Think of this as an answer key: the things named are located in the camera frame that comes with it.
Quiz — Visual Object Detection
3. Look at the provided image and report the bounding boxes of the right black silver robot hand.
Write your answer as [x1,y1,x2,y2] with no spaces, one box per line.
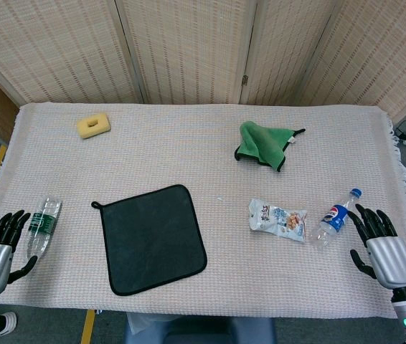
[347,203,406,290]

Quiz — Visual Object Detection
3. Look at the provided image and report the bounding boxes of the grey and yellow towel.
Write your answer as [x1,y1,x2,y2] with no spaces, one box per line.
[90,184,208,297]

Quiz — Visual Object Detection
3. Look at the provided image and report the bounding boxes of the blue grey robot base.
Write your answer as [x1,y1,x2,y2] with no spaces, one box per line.
[123,312,278,344]

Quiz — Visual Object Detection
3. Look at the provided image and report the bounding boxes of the green cloth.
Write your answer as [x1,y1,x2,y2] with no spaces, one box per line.
[234,120,306,173]

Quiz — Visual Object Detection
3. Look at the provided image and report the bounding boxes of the clear bottle green label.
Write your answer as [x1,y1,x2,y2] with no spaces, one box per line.
[26,196,63,259]

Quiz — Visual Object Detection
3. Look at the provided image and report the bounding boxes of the pepsi bottle blue cap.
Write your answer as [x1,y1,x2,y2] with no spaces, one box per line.
[308,187,364,250]

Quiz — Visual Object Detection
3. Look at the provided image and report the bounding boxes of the white snack bag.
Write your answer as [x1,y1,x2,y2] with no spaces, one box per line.
[248,198,308,244]

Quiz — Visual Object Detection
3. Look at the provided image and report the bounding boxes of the yellow sponge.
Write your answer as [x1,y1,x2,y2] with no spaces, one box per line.
[76,112,112,140]

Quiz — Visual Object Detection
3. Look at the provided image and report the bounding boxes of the pale woven tablecloth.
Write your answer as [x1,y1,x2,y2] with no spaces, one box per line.
[0,102,406,320]

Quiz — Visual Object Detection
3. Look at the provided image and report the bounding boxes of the woven folding screen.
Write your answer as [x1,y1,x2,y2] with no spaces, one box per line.
[0,0,406,125]

